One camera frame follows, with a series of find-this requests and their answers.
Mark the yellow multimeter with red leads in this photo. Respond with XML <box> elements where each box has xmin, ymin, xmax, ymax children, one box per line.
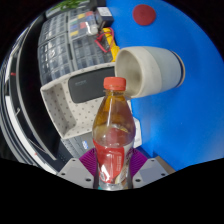
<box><xmin>94</xmin><ymin>27</ymin><xmax>121</xmax><ymax>63</ymax></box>

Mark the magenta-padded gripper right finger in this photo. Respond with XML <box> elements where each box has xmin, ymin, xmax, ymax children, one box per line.
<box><xmin>128</xmin><ymin>148</ymin><xmax>169</xmax><ymax>190</ymax></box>

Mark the black wall shelf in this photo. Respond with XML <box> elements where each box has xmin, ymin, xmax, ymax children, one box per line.
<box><xmin>16</xmin><ymin>13</ymin><xmax>59</xmax><ymax>161</ymax></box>

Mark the flat round red coaster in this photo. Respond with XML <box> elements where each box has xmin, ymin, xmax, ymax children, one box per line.
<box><xmin>132</xmin><ymin>3</ymin><xmax>157</xmax><ymax>27</ymax></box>

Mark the small white box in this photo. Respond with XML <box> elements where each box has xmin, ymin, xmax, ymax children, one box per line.
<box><xmin>133</xmin><ymin>118</ymin><xmax>144</xmax><ymax>148</ymax></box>

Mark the dark box with white label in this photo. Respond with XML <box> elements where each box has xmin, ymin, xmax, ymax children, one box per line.
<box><xmin>96</xmin><ymin>6</ymin><xmax>115</xmax><ymax>28</ymax></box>

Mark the black rectangular speaker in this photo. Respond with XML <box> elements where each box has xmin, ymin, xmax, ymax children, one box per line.
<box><xmin>67</xmin><ymin>65</ymin><xmax>117</xmax><ymax>104</ymax></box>

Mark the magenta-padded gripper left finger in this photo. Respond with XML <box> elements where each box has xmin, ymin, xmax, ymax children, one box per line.
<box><xmin>57</xmin><ymin>148</ymin><xmax>100</xmax><ymax>190</ymax></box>

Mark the white dotted storage tray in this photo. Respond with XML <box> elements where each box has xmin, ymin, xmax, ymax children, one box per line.
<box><xmin>39</xmin><ymin>61</ymin><xmax>134</xmax><ymax>140</ymax></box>

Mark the grey ceramic cup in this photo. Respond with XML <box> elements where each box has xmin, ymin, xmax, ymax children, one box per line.
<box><xmin>114</xmin><ymin>45</ymin><xmax>186</xmax><ymax>99</ymax></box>

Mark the dark grey carton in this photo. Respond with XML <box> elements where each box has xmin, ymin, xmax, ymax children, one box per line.
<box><xmin>61</xmin><ymin>133</ymin><xmax>98</xmax><ymax>164</ymax></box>

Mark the clear organiser with coloured parts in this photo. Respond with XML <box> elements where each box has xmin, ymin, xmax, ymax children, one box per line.
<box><xmin>68</xmin><ymin>9</ymin><xmax>98</xmax><ymax>39</ymax></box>

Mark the red-capped clear drink bottle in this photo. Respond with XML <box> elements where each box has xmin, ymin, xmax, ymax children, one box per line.
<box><xmin>92</xmin><ymin>76</ymin><xmax>137</xmax><ymax>191</ymax></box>

